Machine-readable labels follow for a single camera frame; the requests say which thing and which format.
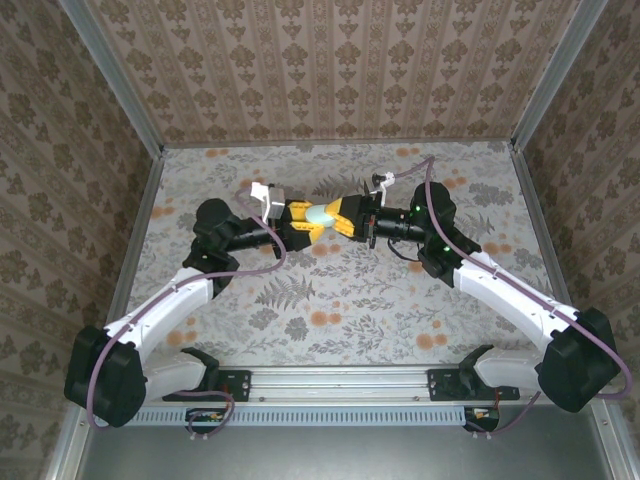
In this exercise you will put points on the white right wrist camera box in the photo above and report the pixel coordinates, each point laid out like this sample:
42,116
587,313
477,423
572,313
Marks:
384,185

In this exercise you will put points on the aluminium mounting rail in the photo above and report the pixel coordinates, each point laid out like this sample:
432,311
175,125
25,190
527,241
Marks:
340,385

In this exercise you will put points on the aluminium frame post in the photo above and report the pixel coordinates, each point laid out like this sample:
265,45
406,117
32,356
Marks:
119,85
556,75

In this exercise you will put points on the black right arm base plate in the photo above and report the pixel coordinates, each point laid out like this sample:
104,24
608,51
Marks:
442,385

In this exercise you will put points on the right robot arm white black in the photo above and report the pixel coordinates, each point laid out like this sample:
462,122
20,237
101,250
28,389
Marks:
510,295

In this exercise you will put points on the floral printed table cover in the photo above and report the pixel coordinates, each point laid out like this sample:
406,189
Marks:
350,340

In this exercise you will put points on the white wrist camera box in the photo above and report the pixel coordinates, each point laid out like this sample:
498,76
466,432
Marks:
384,185
270,200

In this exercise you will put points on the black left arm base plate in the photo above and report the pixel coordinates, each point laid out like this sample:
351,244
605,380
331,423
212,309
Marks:
235,385

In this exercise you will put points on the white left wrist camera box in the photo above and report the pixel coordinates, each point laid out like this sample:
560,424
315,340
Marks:
270,200

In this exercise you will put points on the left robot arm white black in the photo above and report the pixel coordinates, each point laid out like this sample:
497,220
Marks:
155,310

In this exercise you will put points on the grey metal sheet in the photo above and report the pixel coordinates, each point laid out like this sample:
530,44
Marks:
340,455

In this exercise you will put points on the mint green earbud charging case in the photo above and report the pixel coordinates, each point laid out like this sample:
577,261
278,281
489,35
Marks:
320,215

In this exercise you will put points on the aluminium lower frame bar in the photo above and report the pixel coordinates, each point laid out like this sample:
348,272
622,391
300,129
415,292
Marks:
612,450
62,460

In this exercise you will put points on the aluminium side rail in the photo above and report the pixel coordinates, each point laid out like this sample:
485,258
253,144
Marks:
144,200
533,200

